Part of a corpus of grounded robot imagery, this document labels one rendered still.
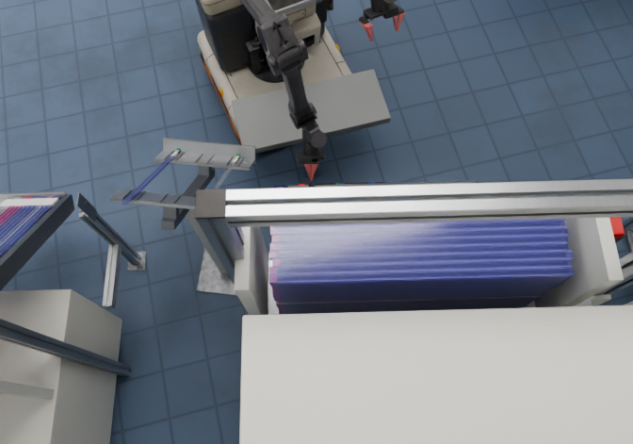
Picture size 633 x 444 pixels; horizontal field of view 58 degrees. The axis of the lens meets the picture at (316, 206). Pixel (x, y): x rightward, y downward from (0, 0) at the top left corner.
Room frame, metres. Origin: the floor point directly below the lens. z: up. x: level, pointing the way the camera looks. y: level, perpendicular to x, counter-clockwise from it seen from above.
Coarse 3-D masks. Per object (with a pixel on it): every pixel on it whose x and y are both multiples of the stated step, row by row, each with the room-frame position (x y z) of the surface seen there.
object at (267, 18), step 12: (240, 0) 1.18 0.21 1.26; (252, 0) 1.12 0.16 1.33; (264, 0) 1.12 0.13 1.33; (252, 12) 1.08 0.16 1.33; (264, 12) 1.06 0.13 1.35; (264, 24) 1.01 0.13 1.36; (276, 24) 1.00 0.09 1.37; (288, 24) 1.01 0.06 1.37; (264, 36) 0.98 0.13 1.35; (276, 36) 0.98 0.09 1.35; (288, 36) 0.99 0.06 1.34; (276, 48) 0.96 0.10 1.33; (288, 48) 0.97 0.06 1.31; (300, 48) 0.97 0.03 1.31; (276, 60) 0.94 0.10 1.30; (288, 60) 0.95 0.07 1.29
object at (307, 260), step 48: (288, 240) 0.31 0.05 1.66; (336, 240) 0.31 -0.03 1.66; (384, 240) 0.31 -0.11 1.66; (432, 240) 0.30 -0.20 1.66; (480, 240) 0.30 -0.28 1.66; (528, 240) 0.30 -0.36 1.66; (288, 288) 0.24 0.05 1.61; (336, 288) 0.24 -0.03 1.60; (384, 288) 0.24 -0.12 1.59; (432, 288) 0.24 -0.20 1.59; (480, 288) 0.24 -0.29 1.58; (528, 288) 0.24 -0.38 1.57
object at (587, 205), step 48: (240, 192) 0.30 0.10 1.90; (288, 192) 0.30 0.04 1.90; (336, 192) 0.29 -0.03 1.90; (384, 192) 0.29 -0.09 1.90; (432, 192) 0.29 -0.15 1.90; (480, 192) 0.29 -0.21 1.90; (528, 192) 0.29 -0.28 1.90; (576, 192) 0.29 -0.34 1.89; (624, 192) 0.29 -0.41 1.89; (576, 240) 0.31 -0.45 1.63; (240, 288) 0.22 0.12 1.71; (576, 288) 0.23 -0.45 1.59
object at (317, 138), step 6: (294, 120) 0.98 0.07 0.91; (306, 120) 1.00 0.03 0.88; (312, 120) 0.99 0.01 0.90; (300, 126) 0.97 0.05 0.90; (306, 126) 0.96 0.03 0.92; (312, 126) 0.95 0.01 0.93; (306, 132) 0.95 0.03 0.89; (312, 132) 0.92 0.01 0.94; (318, 132) 0.92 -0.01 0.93; (306, 138) 0.93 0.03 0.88; (312, 138) 0.91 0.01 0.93; (318, 138) 0.91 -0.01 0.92; (324, 138) 0.91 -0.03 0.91; (312, 144) 0.89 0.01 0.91; (318, 144) 0.89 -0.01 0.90; (324, 144) 0.90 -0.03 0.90
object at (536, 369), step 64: (256, 320) 0.17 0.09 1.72; (320, 320) 0.16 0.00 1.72; (384, 320) 0.16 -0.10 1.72; (448, 320) 0.16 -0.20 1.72; (512, 320) 0.16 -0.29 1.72; (576, 320) 0.15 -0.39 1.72; (256, 384) 0.07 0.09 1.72; (320, 384) 0.07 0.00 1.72; (384, 384) 0.07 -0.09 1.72; (448, 384) 0.07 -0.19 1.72; (512, 384) 0.06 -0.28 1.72; (576, 384) 0.06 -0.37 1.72
